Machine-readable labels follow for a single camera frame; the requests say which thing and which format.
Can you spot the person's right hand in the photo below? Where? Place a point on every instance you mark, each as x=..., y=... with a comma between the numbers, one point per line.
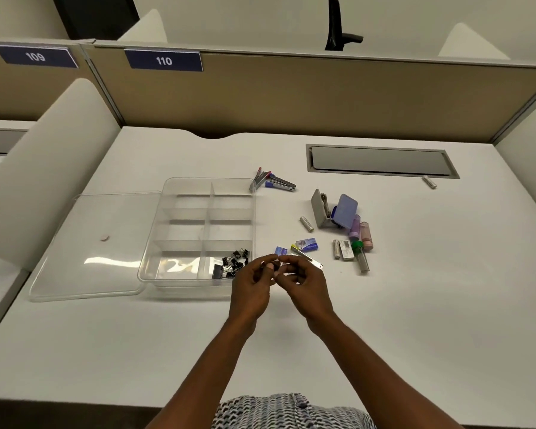
x=310, y=294

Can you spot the person's left hand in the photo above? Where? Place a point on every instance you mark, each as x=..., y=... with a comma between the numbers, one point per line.
x=248, y=297

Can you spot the person's right thumb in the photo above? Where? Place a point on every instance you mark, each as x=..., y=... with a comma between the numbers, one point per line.
x=290, y=278

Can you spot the person's left thumb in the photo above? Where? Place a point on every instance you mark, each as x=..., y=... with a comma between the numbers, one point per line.
x=272, y=276

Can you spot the person's right forearm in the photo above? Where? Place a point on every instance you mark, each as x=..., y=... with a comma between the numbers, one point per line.
x=375, y=375

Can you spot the person's left forearm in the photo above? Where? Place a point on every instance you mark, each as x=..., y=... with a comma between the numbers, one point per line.
x=196, y=375

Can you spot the small blue box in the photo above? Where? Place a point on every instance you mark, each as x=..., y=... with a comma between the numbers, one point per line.
x=281, y=251

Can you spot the yellow-tipped metal clip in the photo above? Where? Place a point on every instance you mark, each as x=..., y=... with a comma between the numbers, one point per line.
x=312, y=259

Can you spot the blue staple box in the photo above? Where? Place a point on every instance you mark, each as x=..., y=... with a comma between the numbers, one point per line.
x=307, y=244

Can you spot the pile of black binder clips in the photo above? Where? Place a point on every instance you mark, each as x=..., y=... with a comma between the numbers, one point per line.
x=232, y=263

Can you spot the green-capped clear tube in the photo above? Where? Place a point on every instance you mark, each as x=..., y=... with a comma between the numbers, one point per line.
x=362, y=259

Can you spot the open grey stapler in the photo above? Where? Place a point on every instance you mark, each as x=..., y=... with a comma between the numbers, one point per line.
x=319, y=209

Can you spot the purple glue stick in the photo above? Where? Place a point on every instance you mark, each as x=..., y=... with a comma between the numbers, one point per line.
x=355, y=227

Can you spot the purple blue plastic case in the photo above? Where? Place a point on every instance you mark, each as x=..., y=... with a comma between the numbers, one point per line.
x=345, y=212

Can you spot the pink glue stick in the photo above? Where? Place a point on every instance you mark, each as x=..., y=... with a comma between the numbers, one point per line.
x=367, y=236

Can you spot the clear plastic compartment box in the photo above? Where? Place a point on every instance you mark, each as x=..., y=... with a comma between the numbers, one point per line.
x=205, y=218

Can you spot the blue grey stapler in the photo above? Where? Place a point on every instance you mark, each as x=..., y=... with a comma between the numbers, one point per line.
x=281, y=183

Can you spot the black white patterned shirt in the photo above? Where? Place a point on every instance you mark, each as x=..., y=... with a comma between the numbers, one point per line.
x=290, y=413

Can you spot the beige desk partition panel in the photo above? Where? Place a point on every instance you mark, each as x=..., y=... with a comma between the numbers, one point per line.
x=317, y=98
x=18, y=93

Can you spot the clear plastic box lid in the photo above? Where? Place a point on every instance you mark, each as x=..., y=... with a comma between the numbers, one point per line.
x=89, y=250

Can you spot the blue desk label sign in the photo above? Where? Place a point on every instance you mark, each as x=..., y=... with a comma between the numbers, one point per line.
x=35, y=56
x=163, y=60

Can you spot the white side divider panel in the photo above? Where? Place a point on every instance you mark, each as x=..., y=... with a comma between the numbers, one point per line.
x=529, y=151
x=40, y=169

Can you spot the black office chair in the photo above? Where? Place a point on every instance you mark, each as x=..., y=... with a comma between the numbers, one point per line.
x=337, y=26

